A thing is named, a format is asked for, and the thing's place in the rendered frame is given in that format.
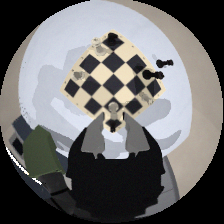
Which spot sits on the chessboard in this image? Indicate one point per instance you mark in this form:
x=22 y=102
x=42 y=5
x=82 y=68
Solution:
x=113 y=77

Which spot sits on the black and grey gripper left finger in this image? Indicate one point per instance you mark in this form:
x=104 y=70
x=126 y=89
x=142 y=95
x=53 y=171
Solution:
x=87 y=145

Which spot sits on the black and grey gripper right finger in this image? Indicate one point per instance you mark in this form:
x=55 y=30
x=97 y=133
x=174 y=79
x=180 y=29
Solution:
x=142 y=143

